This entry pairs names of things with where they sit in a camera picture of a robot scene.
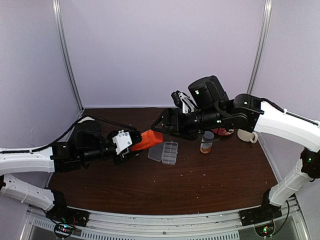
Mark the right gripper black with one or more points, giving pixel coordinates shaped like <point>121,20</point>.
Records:
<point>168,114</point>

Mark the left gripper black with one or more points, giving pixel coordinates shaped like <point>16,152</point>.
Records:
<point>120,159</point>

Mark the orange pill bottle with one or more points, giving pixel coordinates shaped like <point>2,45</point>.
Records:
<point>150,138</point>

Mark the clear plastic pill organizer box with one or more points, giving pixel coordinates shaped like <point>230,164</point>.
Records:
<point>165,152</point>

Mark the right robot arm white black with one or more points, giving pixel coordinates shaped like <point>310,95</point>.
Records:
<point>211,109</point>

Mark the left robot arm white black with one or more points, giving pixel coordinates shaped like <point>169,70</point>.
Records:
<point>86,145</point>

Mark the amber bottle with grey cap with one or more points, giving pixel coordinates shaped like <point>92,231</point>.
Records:
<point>206,142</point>

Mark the floral mug with orange liquid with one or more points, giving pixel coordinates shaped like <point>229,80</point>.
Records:
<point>85,118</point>

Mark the red floral plate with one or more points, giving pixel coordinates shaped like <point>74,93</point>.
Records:
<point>223,132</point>

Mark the cream ceramic mug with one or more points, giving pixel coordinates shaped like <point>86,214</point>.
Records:
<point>248,137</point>

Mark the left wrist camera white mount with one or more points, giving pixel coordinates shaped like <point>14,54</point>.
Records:
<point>122,140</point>

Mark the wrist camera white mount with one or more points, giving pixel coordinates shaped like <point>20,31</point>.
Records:
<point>122,140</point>
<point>182,101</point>

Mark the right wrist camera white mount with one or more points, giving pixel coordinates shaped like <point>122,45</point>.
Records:
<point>182,101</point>

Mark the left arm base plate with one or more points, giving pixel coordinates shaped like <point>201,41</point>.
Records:
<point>66,220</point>

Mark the front aluminium rail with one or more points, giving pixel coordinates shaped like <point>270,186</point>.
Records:
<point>223,225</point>

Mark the left aluminium frame post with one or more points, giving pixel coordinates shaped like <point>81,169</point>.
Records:
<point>56,5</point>

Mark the aluminium frame post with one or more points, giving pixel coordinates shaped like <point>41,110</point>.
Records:
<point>263,35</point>
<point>56,5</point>

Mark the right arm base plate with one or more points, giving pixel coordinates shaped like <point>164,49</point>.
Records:
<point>262,218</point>

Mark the right aluminium frame post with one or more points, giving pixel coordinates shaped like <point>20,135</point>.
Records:
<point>263,35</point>

